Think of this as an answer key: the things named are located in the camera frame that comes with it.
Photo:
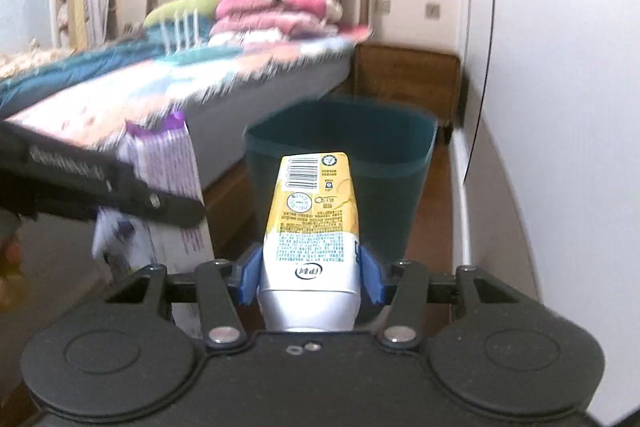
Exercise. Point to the bed with grey mattress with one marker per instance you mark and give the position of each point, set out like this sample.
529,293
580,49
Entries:
280,77

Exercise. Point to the green pillow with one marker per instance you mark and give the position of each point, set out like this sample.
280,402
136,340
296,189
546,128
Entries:
185,4

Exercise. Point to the colourful printed blanket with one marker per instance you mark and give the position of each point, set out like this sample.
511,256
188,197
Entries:
165,82

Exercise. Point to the pink folded quilt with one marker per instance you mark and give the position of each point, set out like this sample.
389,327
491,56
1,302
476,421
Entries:
275,14

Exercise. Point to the white plastic rack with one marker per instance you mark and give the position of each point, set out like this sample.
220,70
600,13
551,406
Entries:
182,29

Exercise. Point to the yellow and white tube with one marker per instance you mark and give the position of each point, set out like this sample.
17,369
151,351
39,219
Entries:
312,227

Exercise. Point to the wooden nightstand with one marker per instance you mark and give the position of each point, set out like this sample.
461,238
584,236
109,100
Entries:
405,77

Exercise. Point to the white and purple paper box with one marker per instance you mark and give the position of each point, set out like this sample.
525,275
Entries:
170,167

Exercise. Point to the wall socket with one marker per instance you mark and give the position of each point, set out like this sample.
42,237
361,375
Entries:
383,5
432,10

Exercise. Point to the teal blanket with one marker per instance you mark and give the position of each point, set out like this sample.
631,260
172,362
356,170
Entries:
75,67

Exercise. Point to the dark green trash bin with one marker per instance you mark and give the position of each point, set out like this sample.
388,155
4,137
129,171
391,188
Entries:
390,187

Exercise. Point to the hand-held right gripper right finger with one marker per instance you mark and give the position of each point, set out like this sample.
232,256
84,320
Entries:
372,279

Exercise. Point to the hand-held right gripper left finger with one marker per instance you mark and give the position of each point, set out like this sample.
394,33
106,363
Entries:
250,277

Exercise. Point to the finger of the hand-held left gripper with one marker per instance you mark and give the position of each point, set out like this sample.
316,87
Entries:
160,202

